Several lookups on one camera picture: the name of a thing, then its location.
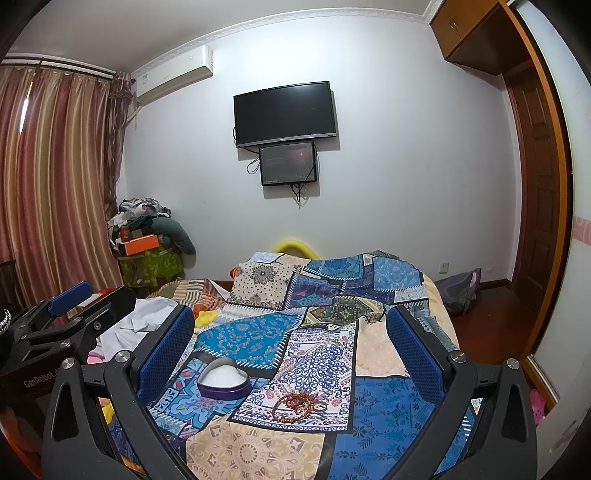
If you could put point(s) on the dark bag on floor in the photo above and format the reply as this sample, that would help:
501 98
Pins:
459 291

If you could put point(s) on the green patterned storage box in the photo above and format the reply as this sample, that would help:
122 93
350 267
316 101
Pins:
151 269

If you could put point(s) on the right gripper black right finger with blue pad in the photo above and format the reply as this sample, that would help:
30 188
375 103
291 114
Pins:
483 425

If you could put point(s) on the pile of clothes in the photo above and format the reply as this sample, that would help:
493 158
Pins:
141 216

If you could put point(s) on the red striped curtain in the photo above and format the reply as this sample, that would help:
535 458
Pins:
61 150

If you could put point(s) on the purple heart jewelry box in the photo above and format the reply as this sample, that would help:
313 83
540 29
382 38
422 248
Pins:
222 379

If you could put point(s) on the wooden door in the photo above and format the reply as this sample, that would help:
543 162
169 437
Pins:
546 207

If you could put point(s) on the white air conditioner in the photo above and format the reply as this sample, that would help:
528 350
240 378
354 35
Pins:
174 74

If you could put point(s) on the wooden overhead cabinet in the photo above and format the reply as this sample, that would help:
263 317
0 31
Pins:
480 35

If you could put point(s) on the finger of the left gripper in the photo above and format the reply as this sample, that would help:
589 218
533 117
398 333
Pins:
59 305
106 309

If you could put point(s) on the orange box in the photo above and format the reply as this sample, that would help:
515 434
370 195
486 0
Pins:
138 245

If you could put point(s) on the patchwork patterned bedspread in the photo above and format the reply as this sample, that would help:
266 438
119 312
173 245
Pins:
331 397

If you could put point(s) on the black wall television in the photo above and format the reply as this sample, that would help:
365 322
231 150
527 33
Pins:
285 113

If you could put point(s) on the striped pillow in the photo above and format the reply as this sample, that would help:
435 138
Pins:
200 294

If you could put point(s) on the red white box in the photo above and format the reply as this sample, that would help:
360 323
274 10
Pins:
87 302

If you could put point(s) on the small dark wall monitor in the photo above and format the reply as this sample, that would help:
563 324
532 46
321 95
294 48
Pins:
288 164

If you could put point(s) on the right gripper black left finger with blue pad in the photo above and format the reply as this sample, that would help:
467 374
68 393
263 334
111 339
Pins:
76 442

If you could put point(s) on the white cloth on bed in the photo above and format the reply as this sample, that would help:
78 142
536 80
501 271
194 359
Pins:
126 334

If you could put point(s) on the yellow round object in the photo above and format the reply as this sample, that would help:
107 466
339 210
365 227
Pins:
294 245

